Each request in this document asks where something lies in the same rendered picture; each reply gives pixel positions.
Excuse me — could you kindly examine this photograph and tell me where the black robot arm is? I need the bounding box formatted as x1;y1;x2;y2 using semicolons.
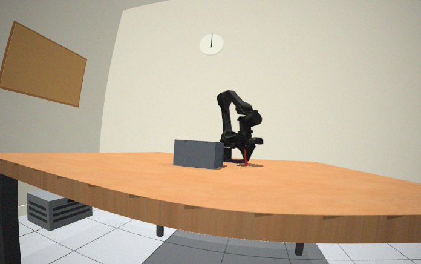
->
217;90;263;160

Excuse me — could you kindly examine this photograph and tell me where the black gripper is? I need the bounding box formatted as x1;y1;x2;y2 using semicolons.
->
230;128;264;161

